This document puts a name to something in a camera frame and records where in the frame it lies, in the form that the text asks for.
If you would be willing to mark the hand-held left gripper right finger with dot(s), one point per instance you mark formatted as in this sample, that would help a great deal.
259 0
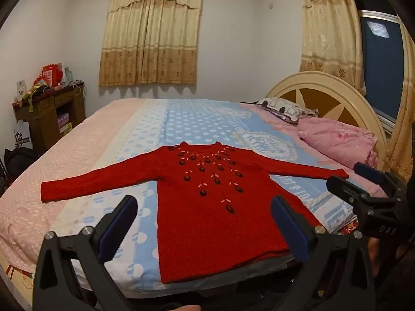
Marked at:
288 226

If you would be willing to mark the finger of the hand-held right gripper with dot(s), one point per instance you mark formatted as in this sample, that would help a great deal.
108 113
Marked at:
368 171
343 188

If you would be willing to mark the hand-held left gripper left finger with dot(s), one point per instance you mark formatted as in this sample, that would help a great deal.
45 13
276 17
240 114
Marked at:
118 223

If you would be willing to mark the red embroidered sweater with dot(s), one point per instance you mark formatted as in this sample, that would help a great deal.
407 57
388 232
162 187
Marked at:
210 226

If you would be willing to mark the person's right hand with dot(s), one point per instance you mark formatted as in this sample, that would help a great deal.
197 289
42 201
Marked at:
374 256

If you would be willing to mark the beige curtain beside window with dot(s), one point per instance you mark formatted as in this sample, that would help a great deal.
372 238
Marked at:
402 145

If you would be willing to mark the pink folded quilt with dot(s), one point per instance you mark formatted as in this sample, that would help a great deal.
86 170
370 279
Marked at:
337 139

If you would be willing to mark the cream and brown headboard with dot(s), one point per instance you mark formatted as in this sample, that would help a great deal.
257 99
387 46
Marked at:
324 84

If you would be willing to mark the patterned pillow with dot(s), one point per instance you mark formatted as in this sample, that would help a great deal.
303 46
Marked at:
285 108

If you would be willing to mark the dark window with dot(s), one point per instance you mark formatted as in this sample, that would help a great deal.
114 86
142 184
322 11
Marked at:
379 71

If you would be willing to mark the black bag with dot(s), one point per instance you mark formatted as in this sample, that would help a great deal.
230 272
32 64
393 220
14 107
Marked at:
19 162

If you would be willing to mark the brown wooden desk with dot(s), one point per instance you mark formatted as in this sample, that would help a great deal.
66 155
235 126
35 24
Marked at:
45 120

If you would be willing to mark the white paper bag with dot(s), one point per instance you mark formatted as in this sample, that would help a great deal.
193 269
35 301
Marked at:
23 136

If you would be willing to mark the polka dot bed sheet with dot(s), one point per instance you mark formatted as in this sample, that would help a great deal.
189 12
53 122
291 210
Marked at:
201 123

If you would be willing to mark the narrow beige curtain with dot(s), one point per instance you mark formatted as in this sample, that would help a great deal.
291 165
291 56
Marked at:
330 32

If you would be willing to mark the red gift bag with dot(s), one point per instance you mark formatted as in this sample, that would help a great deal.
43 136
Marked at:
52 74

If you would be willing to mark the white card box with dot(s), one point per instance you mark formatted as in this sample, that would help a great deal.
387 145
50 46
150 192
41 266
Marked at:
21 89

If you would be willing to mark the wide beige curtain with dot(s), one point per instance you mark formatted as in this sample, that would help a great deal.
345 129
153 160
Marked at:
152 39

